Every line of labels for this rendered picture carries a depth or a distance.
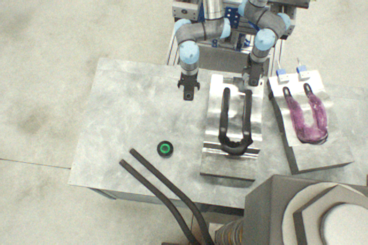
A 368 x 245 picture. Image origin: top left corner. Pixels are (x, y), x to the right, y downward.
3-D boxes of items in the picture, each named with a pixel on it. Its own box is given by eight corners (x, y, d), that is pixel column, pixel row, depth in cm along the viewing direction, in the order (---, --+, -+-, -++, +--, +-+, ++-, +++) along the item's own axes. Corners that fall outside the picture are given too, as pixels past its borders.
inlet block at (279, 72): (271, 64, 176) (273, 58, 171) (280, 62, 176) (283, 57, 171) (278, 85, 172) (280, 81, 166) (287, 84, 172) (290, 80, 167)
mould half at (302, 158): (266, 82, 175) (271, 72, 165) (314, 75, 176) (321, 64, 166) (291, 175, 159) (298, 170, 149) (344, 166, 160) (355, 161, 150)
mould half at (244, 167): (211, 81, 176) (212, 69, 163) (260, 87, 174) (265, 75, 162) (199, 174, 160) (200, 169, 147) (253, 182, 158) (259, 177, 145)
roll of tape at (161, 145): (163, 161, 162) (162, 159, 159) (154, 148, 165) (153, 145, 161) (176, 152, 164) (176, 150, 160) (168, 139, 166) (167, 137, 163)
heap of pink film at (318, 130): (281, 96, 166) (285, 90, 159) (315, 91, 167) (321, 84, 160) (295, 146, 158) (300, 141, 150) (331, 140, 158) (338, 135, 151)
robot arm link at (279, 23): (272, 3, 139) (257, 20, 136) (295, 18, 136) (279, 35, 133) (268, 15, 146) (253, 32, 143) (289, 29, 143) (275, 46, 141)
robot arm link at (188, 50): (196, 36, 127) (201, 55, 124) (196, 52, 137) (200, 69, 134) (176, 39, 126) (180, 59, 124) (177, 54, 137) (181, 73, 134)
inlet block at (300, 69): (291, 61, 176) (294, 55, 171) (300, 59, 176) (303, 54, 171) (298, 83, 172) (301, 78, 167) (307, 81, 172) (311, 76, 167)
